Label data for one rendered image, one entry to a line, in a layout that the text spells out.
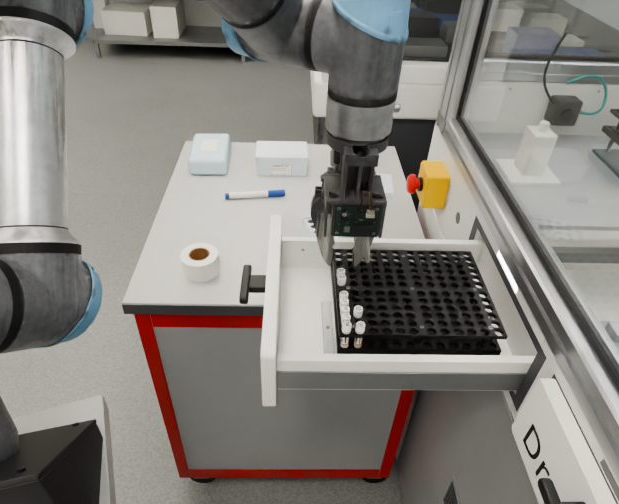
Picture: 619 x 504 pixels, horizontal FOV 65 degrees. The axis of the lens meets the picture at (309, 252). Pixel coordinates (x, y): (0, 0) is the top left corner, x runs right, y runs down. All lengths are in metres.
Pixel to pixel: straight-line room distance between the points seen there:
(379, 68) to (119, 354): 1.53
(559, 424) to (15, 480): 0.52
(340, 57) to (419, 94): 0.94
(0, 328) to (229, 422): 0.69
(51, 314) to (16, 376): 1.27
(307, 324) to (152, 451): 0.97
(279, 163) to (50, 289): 0.69
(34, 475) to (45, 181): 0.36
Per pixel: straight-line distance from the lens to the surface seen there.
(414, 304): 0.69
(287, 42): 0.53
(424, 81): 1.43
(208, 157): 1.22
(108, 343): 1.90
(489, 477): 0.85
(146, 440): 1.63
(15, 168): 0.70
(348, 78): 0.51
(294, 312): 0.75
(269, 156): 1.19
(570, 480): 0.60
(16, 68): 0.74
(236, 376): 1.05
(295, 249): 0.80
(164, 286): 0.92
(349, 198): 0.55
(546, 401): 0.62
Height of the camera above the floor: 1.38
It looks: 39 degrees down
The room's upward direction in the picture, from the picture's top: 3 degrees clockwise
